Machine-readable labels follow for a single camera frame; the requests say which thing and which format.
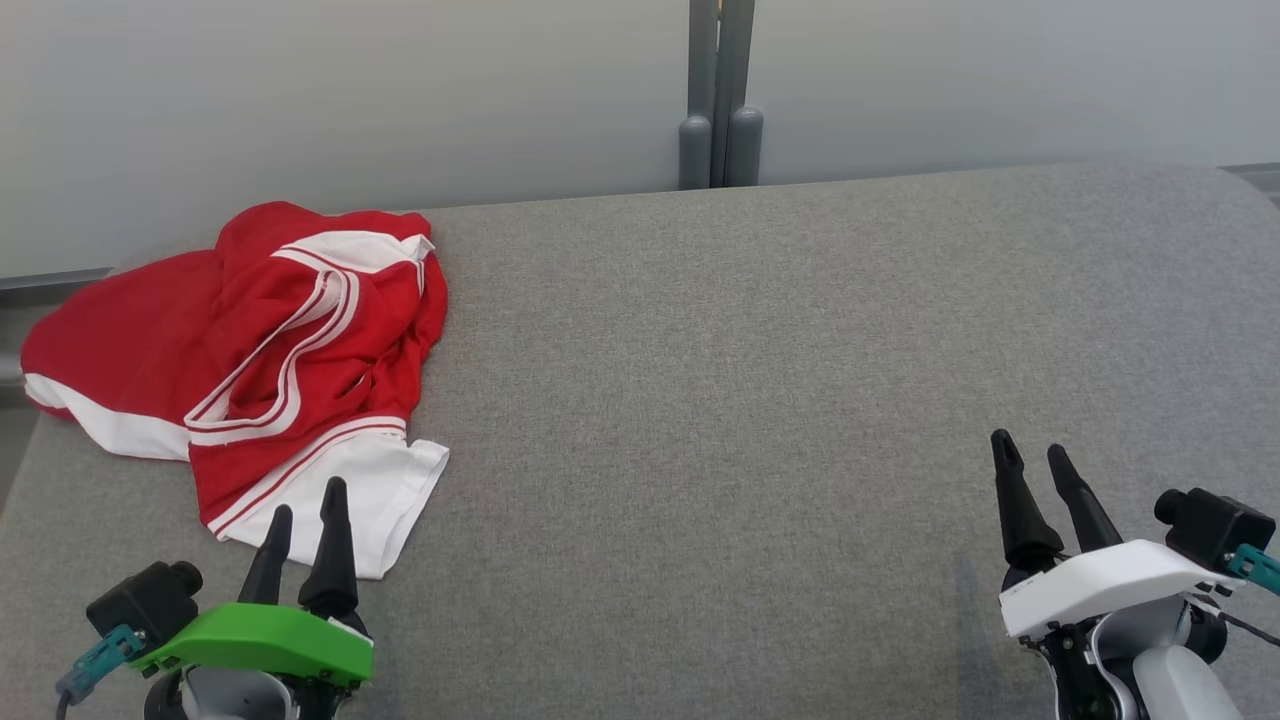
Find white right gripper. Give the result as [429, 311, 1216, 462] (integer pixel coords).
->
[990, 429, 1241, 720]

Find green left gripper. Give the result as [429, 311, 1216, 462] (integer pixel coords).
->
[130, 476, 375, 720]

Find red jersey with striped trim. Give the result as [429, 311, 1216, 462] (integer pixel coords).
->
[185, 201, 450, 451]

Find red shorts with white hem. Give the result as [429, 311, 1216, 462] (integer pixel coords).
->
[20, 250, 451, 581]

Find teal right camera cable plug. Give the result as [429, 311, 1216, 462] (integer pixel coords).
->
[1228, 545, 1280, 597]

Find teal camera cable plug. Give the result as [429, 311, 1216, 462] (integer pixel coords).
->
[1228, 545, 1280, 597]
[55, 625, 147, 706]

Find teal left camera cable plug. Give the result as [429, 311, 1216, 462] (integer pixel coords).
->
[55, 625, 147, 706]

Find grey metal frame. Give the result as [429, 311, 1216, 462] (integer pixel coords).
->
[0, 266, 113, 293]

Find grey partition post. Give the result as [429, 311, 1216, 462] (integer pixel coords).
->
[678, 0, 765, 190]

